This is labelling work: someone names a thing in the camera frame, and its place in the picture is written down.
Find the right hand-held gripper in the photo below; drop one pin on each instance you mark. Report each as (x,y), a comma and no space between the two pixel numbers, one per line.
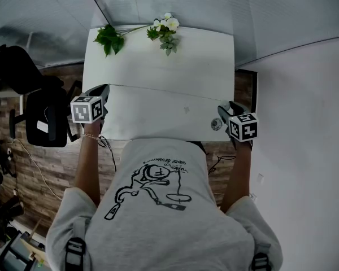
(243,128)

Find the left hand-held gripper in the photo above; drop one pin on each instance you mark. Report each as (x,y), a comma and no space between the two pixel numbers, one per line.
(82,112)

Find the person's left forearm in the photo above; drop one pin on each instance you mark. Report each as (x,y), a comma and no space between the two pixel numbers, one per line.
(87,162)

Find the person's right forearm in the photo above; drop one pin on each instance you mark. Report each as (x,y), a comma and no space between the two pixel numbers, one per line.
(237,174)

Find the black office chair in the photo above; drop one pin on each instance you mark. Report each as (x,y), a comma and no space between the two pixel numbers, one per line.
(36,100)

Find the green artificial leaf sprig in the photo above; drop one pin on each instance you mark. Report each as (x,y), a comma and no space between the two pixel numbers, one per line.
(110,39)

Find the white artificial flower sprig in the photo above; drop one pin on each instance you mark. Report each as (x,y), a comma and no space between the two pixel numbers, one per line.
(166,30)

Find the grey printed t-shirt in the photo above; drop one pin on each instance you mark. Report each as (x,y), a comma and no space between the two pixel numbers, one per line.
(164,222)

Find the black equipment pile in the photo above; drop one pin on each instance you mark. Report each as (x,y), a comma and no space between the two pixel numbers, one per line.
(1,207)

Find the grey storage box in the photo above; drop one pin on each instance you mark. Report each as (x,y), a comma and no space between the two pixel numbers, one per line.
(17,253)

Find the white wall socket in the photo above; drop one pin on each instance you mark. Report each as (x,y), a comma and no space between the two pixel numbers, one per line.
(260,178)

